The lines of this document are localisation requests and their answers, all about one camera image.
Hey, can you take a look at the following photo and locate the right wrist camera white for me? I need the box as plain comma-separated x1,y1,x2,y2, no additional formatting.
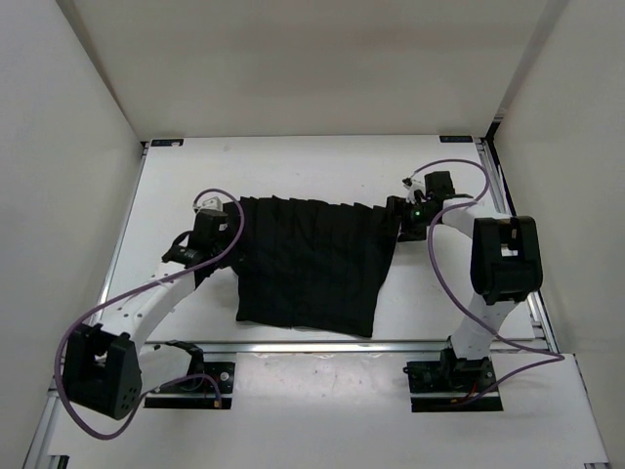
401,177,426,204

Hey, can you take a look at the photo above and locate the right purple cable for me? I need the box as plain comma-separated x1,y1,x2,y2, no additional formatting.
402,158,566,406

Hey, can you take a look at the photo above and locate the black skirt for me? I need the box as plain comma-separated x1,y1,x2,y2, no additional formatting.
224,197,399,338

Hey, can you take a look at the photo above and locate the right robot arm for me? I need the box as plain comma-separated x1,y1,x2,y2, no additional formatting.
387,171,543,391

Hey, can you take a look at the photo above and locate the front aluminium rail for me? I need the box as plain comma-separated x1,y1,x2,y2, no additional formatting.
80,339,453,357

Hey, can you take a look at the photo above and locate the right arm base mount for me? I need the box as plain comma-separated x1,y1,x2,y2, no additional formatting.
402,347,503,413

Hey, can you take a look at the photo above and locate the blue corner label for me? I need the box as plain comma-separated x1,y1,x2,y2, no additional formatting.
150,139,185,148
439,135,474,144

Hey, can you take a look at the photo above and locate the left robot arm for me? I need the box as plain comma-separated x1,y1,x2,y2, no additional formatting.
59,208,244,420

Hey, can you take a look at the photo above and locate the left blue corner label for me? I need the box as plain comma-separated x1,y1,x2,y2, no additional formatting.
150,139,185,148

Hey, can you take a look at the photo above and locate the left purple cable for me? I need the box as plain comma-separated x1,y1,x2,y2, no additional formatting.
56,189,248,440

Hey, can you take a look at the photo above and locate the right blue corner label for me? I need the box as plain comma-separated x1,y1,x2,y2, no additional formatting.
439,135,474,144

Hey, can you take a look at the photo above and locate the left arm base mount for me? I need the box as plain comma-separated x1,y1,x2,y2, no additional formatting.
140,340,235,410

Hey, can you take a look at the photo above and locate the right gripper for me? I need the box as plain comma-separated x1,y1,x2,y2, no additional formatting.
375,196,438,242

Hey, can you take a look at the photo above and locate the purple cable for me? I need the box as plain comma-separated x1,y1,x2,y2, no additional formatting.
402,158,566,406
56,189,248,440

